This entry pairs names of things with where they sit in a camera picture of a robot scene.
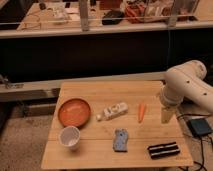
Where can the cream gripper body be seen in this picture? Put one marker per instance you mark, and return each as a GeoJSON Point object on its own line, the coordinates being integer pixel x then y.
{"type": "Point", "coordinates": [166, 114]}

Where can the white plastic bottle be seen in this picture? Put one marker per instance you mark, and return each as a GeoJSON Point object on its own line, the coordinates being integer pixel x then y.
{"type": "Point", "coordinates": [113, 111]}

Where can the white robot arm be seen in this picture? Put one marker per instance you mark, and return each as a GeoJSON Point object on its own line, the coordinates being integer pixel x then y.
{"type": "Point", "coordinates": [185, 81]}

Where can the orange ceramic bowl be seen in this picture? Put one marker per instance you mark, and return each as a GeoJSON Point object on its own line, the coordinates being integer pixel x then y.
{"type": "Point", "coordinates": [74, 112]}

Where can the orange carrot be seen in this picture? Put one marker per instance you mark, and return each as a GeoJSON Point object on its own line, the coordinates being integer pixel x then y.
{"type": "Point", "coordinates": [142, 110]}

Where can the blue sponge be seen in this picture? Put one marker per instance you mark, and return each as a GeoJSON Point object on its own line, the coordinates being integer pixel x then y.
{"type": "Point", "coordinates": [120, 140]}

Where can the white paper cup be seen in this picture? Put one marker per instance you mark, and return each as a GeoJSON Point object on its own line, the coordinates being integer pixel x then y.
{"type": "Point", "coordinates": [70, 137]}

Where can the orange tool clutter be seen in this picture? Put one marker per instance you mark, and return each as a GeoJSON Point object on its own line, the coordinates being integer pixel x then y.
{"type": "Point", "coordinates": [134, 13]}

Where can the black bag on bench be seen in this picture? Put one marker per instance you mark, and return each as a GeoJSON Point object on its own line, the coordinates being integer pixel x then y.
{"type": "Point", "coordinates": [112, 17]}

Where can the grey metal post right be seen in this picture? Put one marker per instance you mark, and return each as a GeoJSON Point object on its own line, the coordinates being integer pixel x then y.
{"type": "Point", "coordinates": [174, 14]}

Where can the grey metal post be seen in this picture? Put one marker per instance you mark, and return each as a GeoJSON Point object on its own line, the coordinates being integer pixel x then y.
{"type": "Point", "coordinates": [83, 9]}
{"type": "Point", "coordinates": [174, 14]}

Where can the grey metal post left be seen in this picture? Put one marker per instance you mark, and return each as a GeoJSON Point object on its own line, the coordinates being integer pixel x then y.
{"type": "Point", "coordinates": [83, 9]}

